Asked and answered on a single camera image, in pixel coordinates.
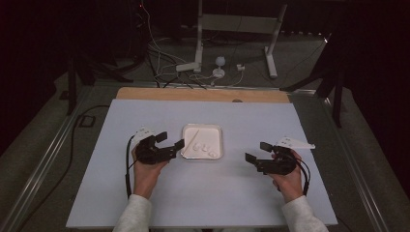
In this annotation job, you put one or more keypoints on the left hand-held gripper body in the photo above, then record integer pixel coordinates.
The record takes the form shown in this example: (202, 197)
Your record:
(151, 153)

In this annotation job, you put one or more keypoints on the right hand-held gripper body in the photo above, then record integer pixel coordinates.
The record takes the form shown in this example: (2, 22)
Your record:
(280, 162)

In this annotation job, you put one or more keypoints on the black floor stand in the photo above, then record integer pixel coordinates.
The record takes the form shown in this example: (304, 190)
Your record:
(336, 96)
(72, 87)

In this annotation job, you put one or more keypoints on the metal floor rail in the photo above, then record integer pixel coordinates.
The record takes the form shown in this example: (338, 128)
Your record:
(38, 174)
(354, 170)

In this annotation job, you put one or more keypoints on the white round lamp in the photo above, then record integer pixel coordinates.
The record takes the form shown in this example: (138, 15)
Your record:
(219, 61)

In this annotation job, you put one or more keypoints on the small white adapter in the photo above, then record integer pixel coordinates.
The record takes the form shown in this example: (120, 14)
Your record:
(240, 67)

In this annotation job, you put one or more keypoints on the person's left hand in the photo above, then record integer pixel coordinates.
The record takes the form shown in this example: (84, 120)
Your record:
(145, 177)

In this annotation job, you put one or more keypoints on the person's right hand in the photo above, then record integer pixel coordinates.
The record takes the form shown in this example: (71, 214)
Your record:
(290, 185)

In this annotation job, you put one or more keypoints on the pale blue table mat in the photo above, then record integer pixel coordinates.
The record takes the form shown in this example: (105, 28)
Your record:
(209, 193)

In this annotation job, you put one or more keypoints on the white square tray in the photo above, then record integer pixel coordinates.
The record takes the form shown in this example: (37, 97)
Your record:
(209, 135)

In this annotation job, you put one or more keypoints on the white power strip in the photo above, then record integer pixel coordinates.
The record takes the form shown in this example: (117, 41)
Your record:
(187, 66)

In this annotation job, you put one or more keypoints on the black square floor plate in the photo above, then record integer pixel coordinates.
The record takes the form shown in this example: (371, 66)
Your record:
(86, 121)

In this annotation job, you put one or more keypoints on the white marshmallow piece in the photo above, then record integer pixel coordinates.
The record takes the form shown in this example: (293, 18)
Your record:
(212, 153)
(204, 148)
(196, 147)

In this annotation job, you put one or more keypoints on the grey metal stand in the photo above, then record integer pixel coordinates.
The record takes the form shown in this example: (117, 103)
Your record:
(238, 24)

